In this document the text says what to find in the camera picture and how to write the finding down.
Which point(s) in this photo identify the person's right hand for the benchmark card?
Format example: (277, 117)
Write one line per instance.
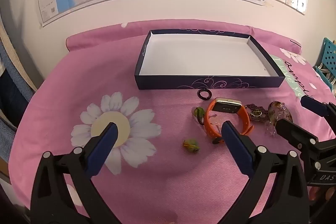
(316, 193)

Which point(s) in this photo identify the dark blue cardboard box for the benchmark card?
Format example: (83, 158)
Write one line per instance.
(204, 56)

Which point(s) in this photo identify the orange smart watch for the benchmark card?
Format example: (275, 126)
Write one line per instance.
(225, 107)

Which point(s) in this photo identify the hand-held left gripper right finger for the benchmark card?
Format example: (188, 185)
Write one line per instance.
(236, 145)

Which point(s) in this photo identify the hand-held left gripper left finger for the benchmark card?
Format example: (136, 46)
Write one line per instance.
(105, 145)

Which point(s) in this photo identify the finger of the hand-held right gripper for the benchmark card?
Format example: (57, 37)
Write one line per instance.
(312, 106)
(294, 133)

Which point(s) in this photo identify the tortoiseshell bangle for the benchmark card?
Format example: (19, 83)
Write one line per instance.
(275, 106)

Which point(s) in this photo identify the teal plastic crate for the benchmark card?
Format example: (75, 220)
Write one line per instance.
(328, 56)

